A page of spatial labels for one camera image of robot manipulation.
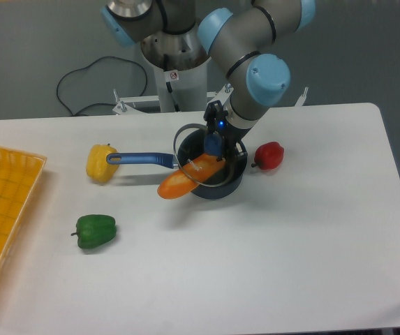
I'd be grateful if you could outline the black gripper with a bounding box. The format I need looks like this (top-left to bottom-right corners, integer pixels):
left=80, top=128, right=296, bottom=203
left=204, top=100, right=249, bottom=163

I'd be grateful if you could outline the glass pot lid blue knob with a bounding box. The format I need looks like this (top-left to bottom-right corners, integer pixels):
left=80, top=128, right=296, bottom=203
left=172, top=124, right=246, bottom=190

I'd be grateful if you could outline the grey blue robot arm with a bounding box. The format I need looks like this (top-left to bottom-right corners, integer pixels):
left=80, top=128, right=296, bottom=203
left=101, top=1, right=316, bottom=154

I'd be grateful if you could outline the dark blue saucepan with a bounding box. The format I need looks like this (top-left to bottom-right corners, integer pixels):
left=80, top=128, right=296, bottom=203
left=104, top=124, right=247, bottom=200

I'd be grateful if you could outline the red bell pepper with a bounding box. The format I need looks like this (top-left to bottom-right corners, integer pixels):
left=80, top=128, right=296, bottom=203
left=251, top=142, right=284, bottom=170

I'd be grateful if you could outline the orange bread loaf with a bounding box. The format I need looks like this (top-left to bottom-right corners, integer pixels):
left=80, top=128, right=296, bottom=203
left=157, top=154, right=225, bottom=200

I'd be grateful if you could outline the yellow bell pepper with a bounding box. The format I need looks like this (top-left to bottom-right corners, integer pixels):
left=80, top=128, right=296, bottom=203
left=85, top=144, right=119, bottom=184

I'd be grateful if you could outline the green bell pepper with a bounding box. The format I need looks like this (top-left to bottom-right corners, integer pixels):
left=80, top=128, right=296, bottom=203
left=71, top=214, right=117, bottom=250

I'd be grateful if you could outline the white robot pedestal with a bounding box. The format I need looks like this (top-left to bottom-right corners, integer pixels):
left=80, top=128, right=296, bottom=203
left=140, top=27, right=213, bottom=113

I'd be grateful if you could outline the black cable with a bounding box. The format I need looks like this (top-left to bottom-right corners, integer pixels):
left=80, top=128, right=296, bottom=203
left=56, top=55, right=149, bottom=117

